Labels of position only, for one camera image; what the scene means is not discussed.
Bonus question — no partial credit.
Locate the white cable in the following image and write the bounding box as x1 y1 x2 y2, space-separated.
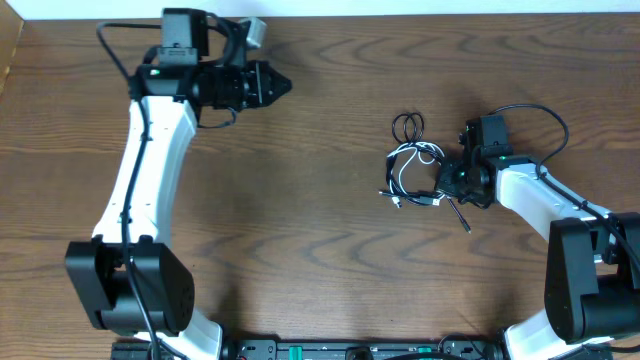
385 141 446 209

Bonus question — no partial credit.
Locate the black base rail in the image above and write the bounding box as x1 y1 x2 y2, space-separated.
108 337 614 360

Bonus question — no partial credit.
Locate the brown side panel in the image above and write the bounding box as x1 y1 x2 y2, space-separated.
0 0 24 91

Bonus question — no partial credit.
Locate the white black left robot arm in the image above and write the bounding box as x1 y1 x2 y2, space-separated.
65 61 292 359

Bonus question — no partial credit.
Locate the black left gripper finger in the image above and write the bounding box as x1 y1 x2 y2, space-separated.
259 84 292 107
260 61 292 86

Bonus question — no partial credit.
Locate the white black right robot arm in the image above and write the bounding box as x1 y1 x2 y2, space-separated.
436 156 639 359

